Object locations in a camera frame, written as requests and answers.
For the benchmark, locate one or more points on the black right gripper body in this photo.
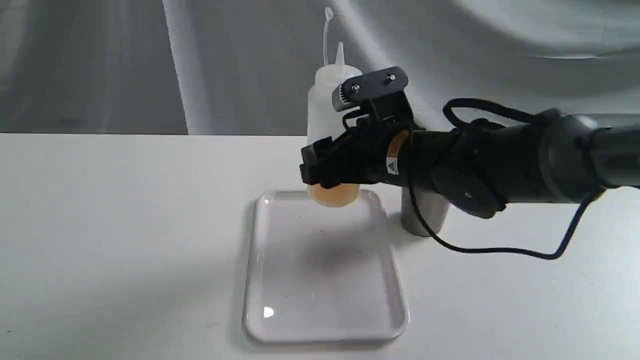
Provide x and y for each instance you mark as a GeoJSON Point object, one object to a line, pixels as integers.
{"type": "Point", "coordinates": [357, 156]}

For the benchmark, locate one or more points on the translucent squeeze bottle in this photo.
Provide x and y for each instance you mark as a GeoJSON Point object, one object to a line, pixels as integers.
{"type": "Point", "coordinates": [322, 120]}

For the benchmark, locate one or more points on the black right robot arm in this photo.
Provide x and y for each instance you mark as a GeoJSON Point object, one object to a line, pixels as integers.
{"type": "Point", "coordinates": [558, 159]}

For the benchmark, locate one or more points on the stainless steel cup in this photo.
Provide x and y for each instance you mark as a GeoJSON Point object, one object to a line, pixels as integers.
{"type": "Point", "coordinates": [433, 207]}

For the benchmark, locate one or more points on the white plastic tray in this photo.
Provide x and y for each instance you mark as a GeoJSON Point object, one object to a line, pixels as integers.
{"type": "Point", "coordinates": [319, 274]}

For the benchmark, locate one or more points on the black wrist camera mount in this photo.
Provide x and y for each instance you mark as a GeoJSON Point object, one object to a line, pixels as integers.
{"type": "Point", "coordinates": [378, 95]}

